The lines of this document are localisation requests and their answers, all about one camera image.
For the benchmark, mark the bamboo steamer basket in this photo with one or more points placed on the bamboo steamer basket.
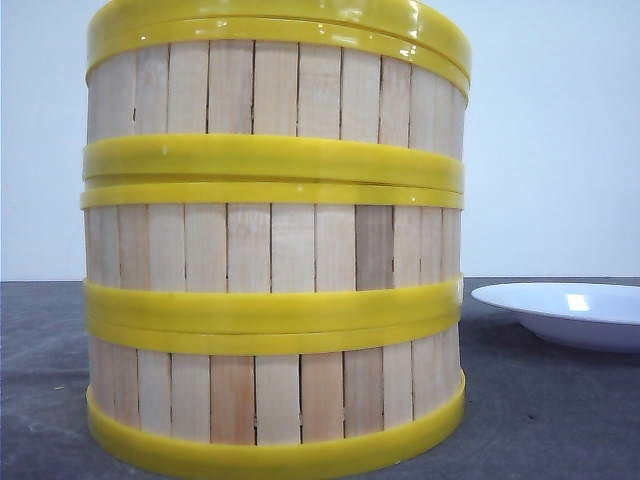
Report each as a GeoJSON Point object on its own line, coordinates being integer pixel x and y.
{"type": "Point", "coordinates": [314, 416]}
{"type": "Point", "coordinates": [314, 76]}
{"type": "Point", "coordinates": [226, 268]}

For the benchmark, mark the white plate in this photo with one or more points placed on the white plate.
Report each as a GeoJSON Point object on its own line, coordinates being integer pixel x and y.
{"type": "Point", "coordinates": [590, 316]}

